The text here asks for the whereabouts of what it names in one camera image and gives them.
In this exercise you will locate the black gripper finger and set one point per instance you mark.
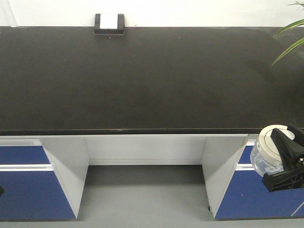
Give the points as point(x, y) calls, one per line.
point(290, 151)
point(1, 191)
point(285, 180)

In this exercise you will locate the glass jar with cream lid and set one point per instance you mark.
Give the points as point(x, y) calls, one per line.
point(264, 156)

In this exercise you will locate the blue and white bench cabinets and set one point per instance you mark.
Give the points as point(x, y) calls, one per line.
point(44, 176)

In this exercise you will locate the black wall socket box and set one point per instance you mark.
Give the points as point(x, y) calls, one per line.
point(109, 24)

